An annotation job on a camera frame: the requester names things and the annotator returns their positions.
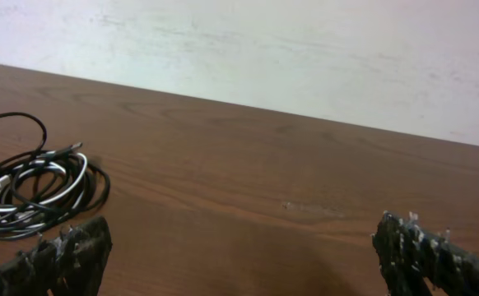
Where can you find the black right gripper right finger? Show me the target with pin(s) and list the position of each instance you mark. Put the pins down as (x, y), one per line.
(414, 261)

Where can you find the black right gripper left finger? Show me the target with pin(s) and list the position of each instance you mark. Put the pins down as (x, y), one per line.
(73, 263)

